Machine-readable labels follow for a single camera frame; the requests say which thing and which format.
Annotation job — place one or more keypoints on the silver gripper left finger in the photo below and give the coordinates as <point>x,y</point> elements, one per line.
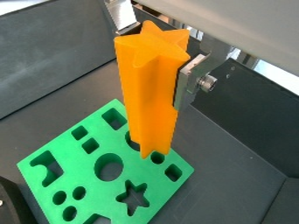
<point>120,15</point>

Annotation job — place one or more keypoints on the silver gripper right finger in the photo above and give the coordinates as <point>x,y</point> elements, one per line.
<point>194,75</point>

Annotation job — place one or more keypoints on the orange star-shaped peg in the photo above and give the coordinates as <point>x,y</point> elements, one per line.
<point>149,58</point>

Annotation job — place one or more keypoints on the black round object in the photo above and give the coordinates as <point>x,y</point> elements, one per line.
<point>14,209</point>

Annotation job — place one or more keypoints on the green shape-sorter board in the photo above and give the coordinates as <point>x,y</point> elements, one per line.
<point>88,177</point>

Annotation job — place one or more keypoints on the black enclosure side panel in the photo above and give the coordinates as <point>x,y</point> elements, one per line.
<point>258,112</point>

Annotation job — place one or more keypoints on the grey enclosure wall panel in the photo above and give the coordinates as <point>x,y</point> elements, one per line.
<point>52,42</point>

